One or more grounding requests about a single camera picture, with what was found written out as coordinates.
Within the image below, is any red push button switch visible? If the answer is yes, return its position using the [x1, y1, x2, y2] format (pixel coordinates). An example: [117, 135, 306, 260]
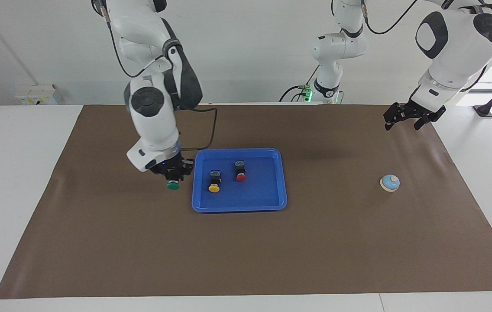
[234, 160, 248, 182]

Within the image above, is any blue plastic tray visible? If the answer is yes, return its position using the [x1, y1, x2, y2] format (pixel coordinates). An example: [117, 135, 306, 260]
[191, 148, 288, 213]

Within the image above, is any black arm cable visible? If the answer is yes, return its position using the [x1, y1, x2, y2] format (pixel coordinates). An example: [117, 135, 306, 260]
[107, 17, 217, 152]
[361, 0, 492, 92]

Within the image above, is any yellow push button switch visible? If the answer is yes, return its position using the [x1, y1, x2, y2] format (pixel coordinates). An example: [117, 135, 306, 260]
[208, 170, 223, 193]

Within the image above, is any white wall socket box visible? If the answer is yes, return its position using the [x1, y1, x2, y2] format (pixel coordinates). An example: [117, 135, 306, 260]
[14, 84, 58, 105]

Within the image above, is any black base cable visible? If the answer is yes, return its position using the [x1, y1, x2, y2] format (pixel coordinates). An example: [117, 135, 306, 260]
[279, 65, 321, 103]

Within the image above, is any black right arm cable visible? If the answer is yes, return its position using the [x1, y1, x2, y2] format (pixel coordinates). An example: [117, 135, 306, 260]
[107, 17, 217, 152]

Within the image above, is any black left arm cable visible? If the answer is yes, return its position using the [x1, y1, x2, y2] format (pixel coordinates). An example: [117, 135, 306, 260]
[361, 0, 492, 92]

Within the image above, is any blue service bell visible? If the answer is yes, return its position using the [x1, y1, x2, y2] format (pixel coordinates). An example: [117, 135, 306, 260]
[379, 174, 400, 192]

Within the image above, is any brown table mat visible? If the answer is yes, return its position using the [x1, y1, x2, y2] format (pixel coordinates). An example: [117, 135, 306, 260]
[0, 103, 492, 299]

